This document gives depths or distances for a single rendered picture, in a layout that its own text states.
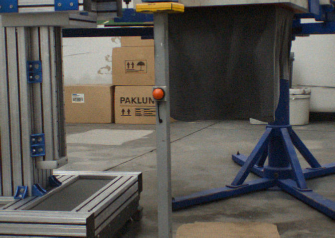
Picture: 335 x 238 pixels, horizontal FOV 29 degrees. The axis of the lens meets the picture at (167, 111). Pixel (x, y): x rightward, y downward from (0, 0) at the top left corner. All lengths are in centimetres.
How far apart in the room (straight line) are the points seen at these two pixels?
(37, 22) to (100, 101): 478
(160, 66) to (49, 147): 67
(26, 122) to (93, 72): 521
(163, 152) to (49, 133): 59
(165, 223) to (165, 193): 11
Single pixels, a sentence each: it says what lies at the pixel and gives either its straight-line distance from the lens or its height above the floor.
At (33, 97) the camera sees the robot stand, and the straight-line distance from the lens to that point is 265.
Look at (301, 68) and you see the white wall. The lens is 706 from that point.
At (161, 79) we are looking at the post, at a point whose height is 70.
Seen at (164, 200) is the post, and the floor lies 28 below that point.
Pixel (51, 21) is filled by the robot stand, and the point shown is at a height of 91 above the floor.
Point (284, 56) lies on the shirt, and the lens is 268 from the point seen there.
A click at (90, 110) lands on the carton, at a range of 730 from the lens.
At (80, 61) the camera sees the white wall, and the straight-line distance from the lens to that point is 786.
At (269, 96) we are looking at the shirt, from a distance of 240.
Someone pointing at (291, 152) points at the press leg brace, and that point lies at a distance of 361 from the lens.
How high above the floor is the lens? 80
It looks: 5 degrees down
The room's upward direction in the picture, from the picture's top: 1 degrees counter-clockwise
